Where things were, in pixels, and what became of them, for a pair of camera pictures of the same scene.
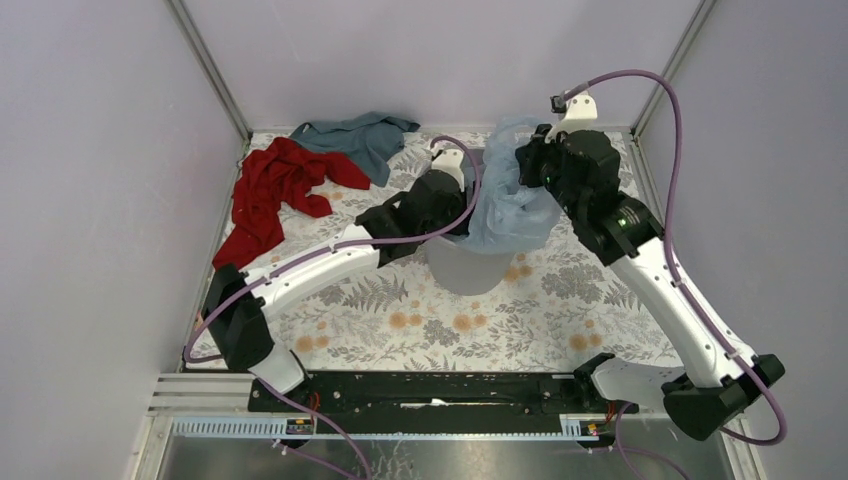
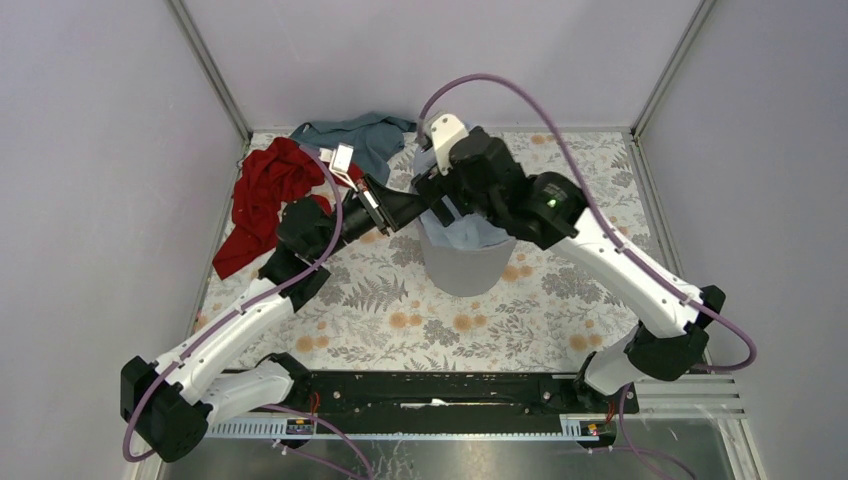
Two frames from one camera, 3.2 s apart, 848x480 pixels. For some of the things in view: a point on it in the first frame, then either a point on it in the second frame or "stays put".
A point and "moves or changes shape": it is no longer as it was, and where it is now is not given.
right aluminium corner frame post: [703, 10] stays put
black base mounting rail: [371, 394] stays put
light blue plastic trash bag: [511, 217] moves or changes shape
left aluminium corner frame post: [208, 70] stays put
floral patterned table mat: [554, 306] stays put
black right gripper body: [542, 168] to [474, 203]
